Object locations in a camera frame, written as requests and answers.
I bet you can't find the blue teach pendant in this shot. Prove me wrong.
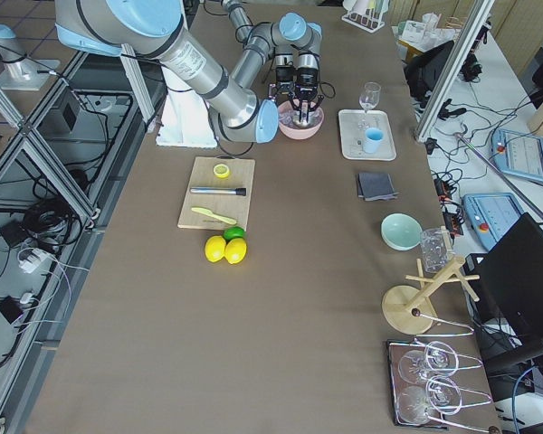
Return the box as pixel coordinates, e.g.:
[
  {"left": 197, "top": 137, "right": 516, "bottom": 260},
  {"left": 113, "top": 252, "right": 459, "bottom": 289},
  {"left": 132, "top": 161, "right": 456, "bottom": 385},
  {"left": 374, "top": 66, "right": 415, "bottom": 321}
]
[
  {"left": 491, "top": 128, "right": 543, "bottom": 184},
  {"left": 462, "top": 193, "right": 523, "bottom": 250}
]

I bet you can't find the green lime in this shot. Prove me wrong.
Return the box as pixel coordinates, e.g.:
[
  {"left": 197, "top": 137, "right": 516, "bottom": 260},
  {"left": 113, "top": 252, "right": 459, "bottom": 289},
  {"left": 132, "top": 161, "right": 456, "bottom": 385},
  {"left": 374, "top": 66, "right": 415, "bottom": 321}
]
[{"left": 223, "top": 226, "right": 245, "bottom": 241}]

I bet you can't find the black monitor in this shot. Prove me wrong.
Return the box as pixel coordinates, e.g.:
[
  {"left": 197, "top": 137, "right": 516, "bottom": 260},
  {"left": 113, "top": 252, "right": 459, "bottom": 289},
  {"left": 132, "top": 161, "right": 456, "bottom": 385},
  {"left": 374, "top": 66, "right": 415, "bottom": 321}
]
[{"left": 478, "top": 213, "right": 543, "bottom": 373}]

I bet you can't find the half lemon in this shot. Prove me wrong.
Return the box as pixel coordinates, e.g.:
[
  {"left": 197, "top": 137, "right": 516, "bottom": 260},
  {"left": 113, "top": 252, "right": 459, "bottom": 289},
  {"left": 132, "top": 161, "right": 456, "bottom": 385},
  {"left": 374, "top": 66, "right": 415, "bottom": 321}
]
[{"left": 213, "top": 163, "right": 231, "bottom": 179}]

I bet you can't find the hanging wine glass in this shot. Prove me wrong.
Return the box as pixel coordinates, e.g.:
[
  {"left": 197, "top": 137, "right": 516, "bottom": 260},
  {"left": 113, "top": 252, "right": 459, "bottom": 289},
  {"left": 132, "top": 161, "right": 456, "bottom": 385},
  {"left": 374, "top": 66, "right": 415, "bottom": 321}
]
[
  {"left": 396, "top": 376, "right": 462, "bottom": 426},
  {"left": 398, "top": 341, "right": 459, "bottom": 384}
]

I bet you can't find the grey folded cloth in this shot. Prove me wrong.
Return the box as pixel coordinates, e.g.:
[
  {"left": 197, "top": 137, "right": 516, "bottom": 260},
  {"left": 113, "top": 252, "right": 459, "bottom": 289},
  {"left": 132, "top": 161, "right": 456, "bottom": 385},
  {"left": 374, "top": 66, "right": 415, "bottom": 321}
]
[{"left": 357, "top": 172, "right": 398, "bottom": 202}]

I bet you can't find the clear wine glass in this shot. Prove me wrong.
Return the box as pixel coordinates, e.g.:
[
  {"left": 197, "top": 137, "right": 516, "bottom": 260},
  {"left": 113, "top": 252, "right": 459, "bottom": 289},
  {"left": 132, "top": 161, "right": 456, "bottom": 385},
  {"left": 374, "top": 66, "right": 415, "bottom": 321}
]
[{"left": 358, "top": 82, "right": 381, "bottom": 129}]

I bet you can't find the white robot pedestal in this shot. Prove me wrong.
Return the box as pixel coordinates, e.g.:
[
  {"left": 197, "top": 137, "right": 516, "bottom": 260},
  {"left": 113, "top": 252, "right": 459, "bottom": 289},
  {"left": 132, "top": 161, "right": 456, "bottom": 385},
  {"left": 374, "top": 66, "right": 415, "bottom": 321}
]
[{"left": 157, "top": 67, "right": 217, "bottom": 148}]

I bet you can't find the yellow lemon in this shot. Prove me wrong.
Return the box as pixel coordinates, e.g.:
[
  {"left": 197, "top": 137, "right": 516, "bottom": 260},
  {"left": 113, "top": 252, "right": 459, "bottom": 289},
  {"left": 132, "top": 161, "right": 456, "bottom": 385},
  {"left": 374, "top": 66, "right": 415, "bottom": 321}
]
[
  {"left": 204, "top": 235, "right": 227, "bottom": 263},
  {"left": 224, "top": 238, "right": 247, "bottom": 265}
]

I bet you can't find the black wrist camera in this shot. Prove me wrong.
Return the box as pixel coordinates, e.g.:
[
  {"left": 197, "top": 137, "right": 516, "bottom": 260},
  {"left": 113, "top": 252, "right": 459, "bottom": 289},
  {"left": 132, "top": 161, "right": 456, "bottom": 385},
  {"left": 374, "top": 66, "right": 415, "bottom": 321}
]
[{"left": 268, "top": 65, "right": 296, "bottom": 101}]

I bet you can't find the blue cup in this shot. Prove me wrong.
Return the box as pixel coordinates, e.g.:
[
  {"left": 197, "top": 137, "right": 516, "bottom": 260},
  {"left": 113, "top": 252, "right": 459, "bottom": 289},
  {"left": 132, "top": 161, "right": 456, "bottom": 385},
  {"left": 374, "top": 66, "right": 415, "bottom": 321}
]
[{"left": 362, "top": 127, "right": 384, "bottom": 154}]

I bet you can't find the black glass rack tray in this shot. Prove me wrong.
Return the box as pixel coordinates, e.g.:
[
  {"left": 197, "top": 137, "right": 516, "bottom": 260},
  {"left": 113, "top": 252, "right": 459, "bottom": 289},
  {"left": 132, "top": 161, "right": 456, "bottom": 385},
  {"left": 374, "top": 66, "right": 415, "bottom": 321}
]
[{"left": 386, "top": 340, "right": 449, "bottom": 432}]

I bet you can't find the wooden cup tree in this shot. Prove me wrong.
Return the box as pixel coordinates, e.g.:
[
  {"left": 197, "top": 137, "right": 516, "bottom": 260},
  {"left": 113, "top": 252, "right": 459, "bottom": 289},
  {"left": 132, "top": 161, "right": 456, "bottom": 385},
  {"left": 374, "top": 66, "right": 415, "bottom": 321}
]
[{"left": 381, "top": 256, "right": 481, "bottom": 335}]

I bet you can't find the metal ice scoop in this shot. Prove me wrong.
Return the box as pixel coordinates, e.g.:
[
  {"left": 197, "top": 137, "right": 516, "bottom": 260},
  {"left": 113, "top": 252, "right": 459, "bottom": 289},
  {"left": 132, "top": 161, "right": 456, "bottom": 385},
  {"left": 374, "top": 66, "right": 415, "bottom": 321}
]
[{"left": 292, "top": 110, "right": 315, "bottom": 129}]

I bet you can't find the cream serving tray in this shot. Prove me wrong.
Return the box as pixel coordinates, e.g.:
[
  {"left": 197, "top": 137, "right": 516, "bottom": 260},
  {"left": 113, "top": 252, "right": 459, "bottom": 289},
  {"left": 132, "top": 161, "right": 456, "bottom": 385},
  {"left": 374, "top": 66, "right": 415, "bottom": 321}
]
[{"left": 338, "top": 109, "right": 396, "bottom": 161}]

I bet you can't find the pink bowl with ice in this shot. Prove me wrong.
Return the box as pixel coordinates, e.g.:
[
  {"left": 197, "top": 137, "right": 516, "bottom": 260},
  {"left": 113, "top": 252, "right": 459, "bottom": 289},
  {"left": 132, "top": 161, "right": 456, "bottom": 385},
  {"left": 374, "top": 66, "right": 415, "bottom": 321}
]
[{"left": 278, "top": 100, "right": 324, "bottom": 140}]

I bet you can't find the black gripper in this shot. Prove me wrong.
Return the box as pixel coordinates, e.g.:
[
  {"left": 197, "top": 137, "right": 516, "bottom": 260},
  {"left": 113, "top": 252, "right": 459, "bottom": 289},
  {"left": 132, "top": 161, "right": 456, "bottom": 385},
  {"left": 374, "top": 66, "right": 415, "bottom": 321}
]
[{"left": 291, "top": 67, "right": 322, "bottom": 123}]

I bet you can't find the wooden cutting board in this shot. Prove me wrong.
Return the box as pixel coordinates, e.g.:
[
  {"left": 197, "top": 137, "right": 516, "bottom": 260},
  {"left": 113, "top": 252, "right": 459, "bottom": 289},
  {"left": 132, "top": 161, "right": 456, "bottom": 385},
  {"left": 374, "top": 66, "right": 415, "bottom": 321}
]
[{"left": 177, "top": 156, "right": 255, "bottom": 230}]

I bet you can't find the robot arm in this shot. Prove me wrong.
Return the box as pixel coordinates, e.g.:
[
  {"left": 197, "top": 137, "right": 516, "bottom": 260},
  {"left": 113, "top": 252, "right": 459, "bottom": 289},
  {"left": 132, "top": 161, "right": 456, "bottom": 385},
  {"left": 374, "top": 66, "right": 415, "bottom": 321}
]
[
  {"left": 55, "top": 1, "right": 323, "bottom": 143},
  {"left": 221, "top": 0, "right": 255, "bottom": 49}
]

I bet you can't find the yellow plastic knife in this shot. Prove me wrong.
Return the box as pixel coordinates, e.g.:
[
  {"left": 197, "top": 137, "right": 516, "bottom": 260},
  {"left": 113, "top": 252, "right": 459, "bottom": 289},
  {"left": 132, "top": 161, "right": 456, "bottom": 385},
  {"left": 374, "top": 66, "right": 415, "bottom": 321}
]
[{"left": 191, "top": 206, "right": 237, "bottom": 225}]

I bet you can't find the aluminium frame post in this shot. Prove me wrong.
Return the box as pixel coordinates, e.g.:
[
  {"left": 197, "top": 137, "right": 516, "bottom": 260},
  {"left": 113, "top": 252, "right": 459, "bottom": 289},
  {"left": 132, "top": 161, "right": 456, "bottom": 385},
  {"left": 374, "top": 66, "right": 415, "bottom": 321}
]
[{"left": 414, "top": 0, "right": 494, "bottom": 143}]

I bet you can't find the green bowl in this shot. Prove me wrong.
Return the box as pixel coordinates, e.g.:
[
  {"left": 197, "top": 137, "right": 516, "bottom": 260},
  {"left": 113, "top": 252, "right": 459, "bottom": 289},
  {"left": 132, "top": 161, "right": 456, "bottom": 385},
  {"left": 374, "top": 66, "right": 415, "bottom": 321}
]
[{"left": 381, "top": 213, "right": 423, "bottom": 251}]

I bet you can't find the white cup rack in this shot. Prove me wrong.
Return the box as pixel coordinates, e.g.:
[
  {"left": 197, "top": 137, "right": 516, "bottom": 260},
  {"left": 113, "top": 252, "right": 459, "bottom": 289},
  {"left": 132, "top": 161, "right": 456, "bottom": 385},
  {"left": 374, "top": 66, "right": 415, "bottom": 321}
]
[{"left": 341, "top": 0, "right": 389, "bottom": 33}]

